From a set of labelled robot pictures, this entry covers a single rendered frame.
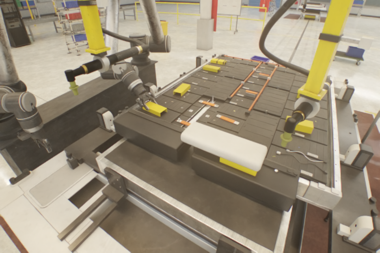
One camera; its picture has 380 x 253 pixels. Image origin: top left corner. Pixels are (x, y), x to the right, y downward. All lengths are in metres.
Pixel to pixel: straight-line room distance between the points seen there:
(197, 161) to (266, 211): 0.34
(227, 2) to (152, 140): 8.61
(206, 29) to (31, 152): 5.48
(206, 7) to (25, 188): 5.85
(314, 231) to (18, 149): 2.38
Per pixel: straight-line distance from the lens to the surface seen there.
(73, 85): 0.95
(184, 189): 0.89
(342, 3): 0.74
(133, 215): 1.12
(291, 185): 0.85
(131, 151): 1.08
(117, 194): 1.07
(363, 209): 1.26
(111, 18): 1.71
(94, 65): 0.98
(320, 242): 2.13
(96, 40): 0.97
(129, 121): 1.11
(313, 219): 2.22
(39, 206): 1.25
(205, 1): 6.32
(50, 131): 1.81
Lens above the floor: 1.72
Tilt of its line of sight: 33 degrees down
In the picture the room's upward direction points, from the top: straight up
